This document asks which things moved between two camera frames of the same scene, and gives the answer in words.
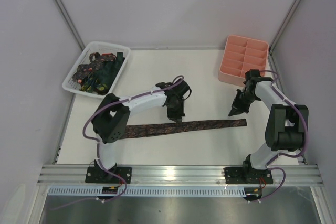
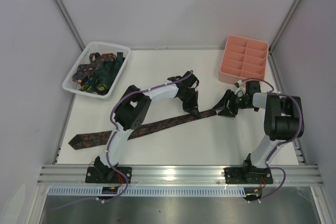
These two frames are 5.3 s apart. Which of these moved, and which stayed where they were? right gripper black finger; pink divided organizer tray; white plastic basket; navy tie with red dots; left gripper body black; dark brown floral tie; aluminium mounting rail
Moved: dark brown floral tie; left gripper body black; right gripper black finger
Stayed: navy tie with red dots; pink divided organizer tray; white plastic basket; aluminium mounting rail
